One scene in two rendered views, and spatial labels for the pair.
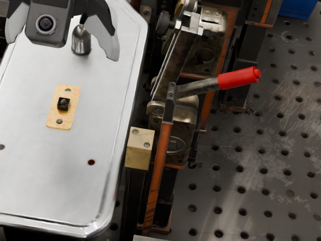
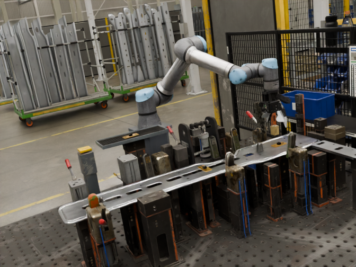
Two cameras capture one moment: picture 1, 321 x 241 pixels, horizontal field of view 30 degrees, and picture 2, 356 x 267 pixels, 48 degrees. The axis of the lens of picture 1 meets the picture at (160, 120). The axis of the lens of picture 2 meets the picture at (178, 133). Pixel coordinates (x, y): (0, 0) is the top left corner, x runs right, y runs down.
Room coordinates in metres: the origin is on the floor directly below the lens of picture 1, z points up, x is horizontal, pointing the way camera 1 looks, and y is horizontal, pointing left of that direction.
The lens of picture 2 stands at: (1.87, 1.80, 1.73)
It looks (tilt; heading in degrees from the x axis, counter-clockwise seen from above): 16 degrees down; 246
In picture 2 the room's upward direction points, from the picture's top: 8 degrees counter-clockwise
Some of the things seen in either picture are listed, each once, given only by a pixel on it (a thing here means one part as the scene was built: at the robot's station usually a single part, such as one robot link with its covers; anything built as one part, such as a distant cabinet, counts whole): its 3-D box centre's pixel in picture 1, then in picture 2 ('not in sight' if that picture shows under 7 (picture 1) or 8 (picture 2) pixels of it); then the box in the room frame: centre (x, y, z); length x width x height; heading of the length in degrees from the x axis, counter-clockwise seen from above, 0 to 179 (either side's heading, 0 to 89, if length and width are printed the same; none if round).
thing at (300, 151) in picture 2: not in sight; (299, 180); (0.60, 0.35, 0.87); 0.12 x 0.09 x 0.35; 91
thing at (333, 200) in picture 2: not in sight; (329, 174); (0.39, 0.35, 0.84); 0.11 x 0.06 x 0.29; 91
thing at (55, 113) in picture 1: (63, 104); (278, 143); (0.55, 0.15, 1.01); 0.08 x 0.04 x 0.01; 1
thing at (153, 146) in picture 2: not in sight; (154, 156); (1.03, -0.49, 0.90); 0.21 x 0.21 x 0.40; 7
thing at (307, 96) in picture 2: not in sight; (306, 104); (0.11, -0.10, 1.10); 0.30 x 0.17 x 0.13; 97
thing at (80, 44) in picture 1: (81, 40); (259, 148); (0.67, 0.15, 1.02); 0.03 x 0.03 x 0.07
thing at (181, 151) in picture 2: not in sight; (183, 179); (1.05, -0.05, 0.89); 0.13 x 0.11 x 0.38; 91
